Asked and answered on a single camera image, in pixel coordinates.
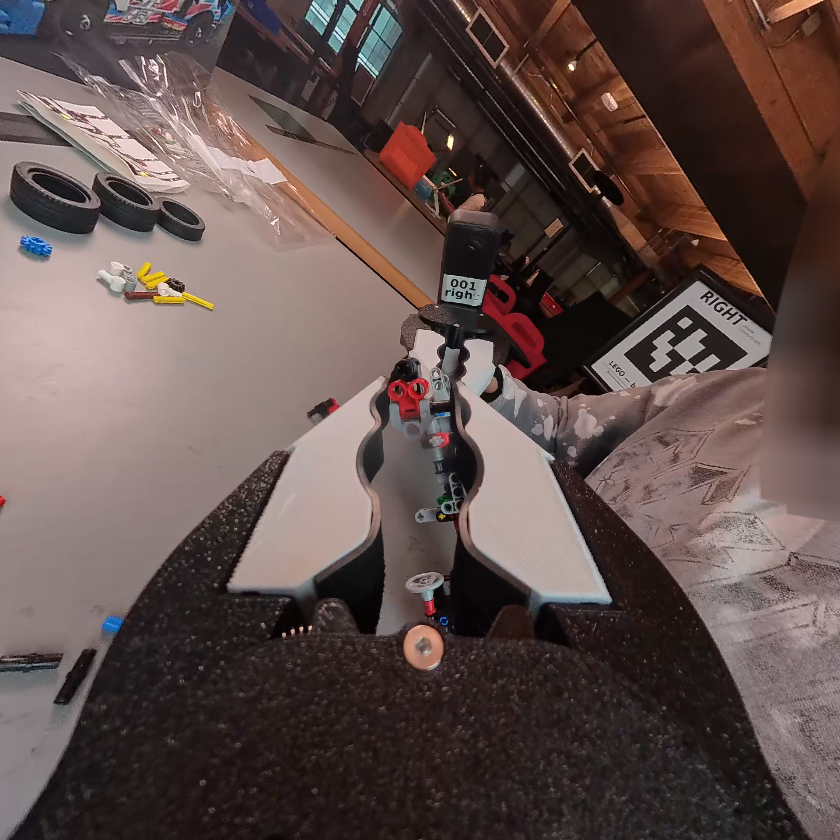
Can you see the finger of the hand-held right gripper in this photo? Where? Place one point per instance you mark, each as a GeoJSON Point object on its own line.
{"type": "Point", "coordinates": [430, 348]}
{"type": "Point", "coordinates": [482, 364]}

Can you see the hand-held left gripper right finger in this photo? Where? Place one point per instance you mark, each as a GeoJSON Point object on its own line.
{"type": "Point", "coordinates": [531, 518]}

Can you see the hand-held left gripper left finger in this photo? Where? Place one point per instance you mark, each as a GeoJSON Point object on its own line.
{"type": "Point", "coordinates": [308, 505]}

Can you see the toy brick car chassis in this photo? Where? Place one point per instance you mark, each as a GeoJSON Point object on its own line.
{"type": "Point", "coordinates": [420, 407]}

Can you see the grey red black brick assembly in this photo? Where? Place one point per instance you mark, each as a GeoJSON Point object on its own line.
{"type": "Point", "coordinates": [323, 408]}

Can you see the person's right forearm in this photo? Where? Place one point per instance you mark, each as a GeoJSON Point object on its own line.
{"type": "Point", "coordinates": [544, 420]}

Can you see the grey desk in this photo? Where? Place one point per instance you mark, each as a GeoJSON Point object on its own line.
{"type": "Point", "coordinates": [197, 426]}

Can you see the red plastic stool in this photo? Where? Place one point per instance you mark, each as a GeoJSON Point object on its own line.
{"type": "Point", "coordinates": [502, 295]}
{"type": "Point", "coordinates": [525, 344]}

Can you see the adjoining grey table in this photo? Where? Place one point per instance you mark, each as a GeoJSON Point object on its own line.
{"type": "Point", "coordinates": [367, 184]}

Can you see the person's grey printed sweatshirt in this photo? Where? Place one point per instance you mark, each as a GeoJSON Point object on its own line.
{"type": "Point", "coordinates": [689, 590]}

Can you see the black framed marker sign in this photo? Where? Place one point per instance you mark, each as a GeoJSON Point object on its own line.
{"type": "Point", "coordinates": [682, 334]}

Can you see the blue toy pin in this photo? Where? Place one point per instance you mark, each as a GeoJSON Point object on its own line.
{"type": "Point", "coordinates": [113, 625]}

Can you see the pile of yellow white toy parts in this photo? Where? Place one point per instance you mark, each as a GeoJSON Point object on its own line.
{"type": "Point", "coordinates": [157, 289]}

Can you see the clear plastic bag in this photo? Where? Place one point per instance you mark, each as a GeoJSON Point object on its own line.
{"type": "Point", "coordinates": [216, 131]}

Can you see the black toy brick axle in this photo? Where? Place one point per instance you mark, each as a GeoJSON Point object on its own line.
{"type": "Point", "coordinates": [29, 661]}

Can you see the blue toy gear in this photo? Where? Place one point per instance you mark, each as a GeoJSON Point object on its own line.
{"type": "Point", "coordinates": [34, 246]}

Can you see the printed toy car box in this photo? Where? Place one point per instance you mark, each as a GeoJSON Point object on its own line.
{"type": "Point", "coordinates": [131, 26]}

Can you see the white printed leaflet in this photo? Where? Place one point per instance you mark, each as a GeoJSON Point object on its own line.
{"type": "Point", "coordinates": [79, 131]}

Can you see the silver ventilation duct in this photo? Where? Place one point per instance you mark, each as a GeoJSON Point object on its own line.
{"type": "Point", "coordinates": [525, 85]}

